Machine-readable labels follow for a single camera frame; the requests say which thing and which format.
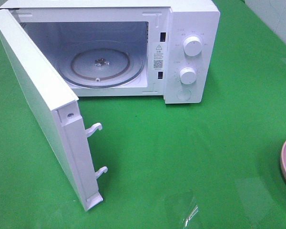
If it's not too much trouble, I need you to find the round white door button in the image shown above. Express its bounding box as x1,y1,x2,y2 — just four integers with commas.
177,89,192,101

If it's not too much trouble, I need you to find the white microwave knob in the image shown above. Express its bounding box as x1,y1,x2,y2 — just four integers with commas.
183,35,203,57
179,67,197,85

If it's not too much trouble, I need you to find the white microwave door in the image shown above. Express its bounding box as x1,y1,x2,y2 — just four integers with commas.
0,10,108,210

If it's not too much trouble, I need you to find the glass microwave turntable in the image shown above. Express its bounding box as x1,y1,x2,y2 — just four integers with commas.
57,40,145,88

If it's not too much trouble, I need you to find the white microwave oven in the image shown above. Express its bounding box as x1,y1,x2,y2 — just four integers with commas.
0,0,220,104

